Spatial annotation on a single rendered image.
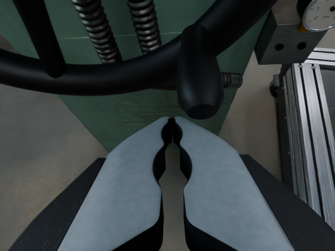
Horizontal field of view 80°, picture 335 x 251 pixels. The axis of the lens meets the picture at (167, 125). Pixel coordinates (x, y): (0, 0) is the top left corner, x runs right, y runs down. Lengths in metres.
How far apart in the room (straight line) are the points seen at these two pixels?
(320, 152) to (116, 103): 0.61
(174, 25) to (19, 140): 0.94
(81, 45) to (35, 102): 0.84
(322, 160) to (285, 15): 0.48
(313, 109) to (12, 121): 1.27
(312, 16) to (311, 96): 0.54
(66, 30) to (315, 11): 0.36
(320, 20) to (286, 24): 0.04
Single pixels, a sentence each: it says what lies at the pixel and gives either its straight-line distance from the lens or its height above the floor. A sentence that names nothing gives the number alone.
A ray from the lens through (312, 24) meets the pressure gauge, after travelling 0.34.
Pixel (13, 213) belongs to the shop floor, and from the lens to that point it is 1.04.
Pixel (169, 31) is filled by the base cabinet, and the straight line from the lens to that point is 0.37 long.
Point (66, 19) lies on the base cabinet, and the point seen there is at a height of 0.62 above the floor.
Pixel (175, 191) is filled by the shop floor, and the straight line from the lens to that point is 0.83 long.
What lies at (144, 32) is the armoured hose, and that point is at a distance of 0.21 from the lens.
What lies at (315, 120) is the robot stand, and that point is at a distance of 0.80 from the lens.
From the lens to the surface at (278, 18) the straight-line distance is 0.37.
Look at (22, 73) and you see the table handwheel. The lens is 0.20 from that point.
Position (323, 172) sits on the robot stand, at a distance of 0.74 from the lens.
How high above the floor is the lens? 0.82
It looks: 62 degrees down
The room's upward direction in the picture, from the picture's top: 6 degrees counter-clockwise
